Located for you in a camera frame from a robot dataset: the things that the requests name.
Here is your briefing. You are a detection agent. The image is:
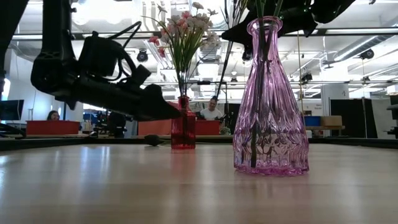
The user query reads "pink artificial flower spray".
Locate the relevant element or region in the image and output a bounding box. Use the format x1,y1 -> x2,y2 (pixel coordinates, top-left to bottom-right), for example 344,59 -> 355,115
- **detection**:
147,9 -> 200,97
216,0 -> 249,98

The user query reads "white pillar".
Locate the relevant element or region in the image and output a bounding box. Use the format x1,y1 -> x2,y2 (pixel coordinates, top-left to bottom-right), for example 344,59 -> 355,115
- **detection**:
321,83 -> 349,118

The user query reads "wooden shelf board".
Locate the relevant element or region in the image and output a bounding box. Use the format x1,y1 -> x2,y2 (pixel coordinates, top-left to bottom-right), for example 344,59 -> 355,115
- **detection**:
305,125 -> 346,131

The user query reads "silver ventilation duct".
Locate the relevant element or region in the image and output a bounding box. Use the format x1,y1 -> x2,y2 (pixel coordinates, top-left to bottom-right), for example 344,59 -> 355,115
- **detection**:
322,34 -> 398,68

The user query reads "pink ribbed glass vase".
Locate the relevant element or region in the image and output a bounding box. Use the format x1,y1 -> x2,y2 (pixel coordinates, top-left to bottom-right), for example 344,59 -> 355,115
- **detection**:
232,16 -> 310,177

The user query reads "red box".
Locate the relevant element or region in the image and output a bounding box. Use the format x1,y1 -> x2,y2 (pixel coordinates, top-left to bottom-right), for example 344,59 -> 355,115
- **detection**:
26,120 -> 81,136
137,119 -> 221,136

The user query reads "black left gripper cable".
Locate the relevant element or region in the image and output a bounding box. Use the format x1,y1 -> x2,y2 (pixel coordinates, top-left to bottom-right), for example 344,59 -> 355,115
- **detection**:
105,21 -> 142,82

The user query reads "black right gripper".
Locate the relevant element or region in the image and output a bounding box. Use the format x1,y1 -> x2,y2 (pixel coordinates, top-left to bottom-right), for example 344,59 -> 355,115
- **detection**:
221,6 -> 318,52

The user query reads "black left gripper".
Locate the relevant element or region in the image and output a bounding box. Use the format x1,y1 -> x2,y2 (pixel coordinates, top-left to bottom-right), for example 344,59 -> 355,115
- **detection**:
67,64 -> 182,122

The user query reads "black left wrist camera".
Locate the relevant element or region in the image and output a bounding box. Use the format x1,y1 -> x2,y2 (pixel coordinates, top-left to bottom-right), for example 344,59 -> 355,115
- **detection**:
78,30 -> 125,78

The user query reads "dark purple artificial tulip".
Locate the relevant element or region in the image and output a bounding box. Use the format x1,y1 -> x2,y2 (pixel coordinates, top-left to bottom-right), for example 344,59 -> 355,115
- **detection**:
144,134 -> 172,147

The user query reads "thin yellow pole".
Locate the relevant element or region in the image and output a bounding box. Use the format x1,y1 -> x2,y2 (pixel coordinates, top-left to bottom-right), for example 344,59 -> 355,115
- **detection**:
297,30 -> 303,125

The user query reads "black overhead rail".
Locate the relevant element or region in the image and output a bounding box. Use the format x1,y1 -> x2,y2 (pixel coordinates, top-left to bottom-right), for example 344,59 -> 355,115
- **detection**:
12,29 -> 398,37
142,80 -> 398,86

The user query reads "cardboard box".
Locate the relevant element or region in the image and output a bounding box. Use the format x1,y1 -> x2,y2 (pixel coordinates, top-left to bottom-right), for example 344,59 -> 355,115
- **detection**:
320,115 -> 343,127

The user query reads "black monitor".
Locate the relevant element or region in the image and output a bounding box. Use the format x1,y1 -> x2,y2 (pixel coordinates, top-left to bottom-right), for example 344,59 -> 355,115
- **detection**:
0,99 -> 25,121

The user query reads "black background equipment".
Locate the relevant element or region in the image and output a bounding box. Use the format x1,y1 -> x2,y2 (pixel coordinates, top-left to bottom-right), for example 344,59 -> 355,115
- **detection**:
93,110 -> 135,139

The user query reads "black partition panel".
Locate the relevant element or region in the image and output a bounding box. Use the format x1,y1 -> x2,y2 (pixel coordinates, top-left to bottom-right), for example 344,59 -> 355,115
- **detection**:
330,98 -> 379,139

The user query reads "white artificial flower spray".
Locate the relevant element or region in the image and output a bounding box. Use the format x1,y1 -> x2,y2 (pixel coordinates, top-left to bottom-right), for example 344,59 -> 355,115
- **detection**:
174,1 -> 220,97
167,15 -> 222,97

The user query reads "red glass vase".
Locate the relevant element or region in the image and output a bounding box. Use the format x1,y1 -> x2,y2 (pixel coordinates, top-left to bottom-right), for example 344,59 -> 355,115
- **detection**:
170,95 -> 197,150

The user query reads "blue bin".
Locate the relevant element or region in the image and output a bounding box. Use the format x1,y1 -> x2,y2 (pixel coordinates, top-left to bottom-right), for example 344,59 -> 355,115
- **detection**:
303,116 -> 322,127

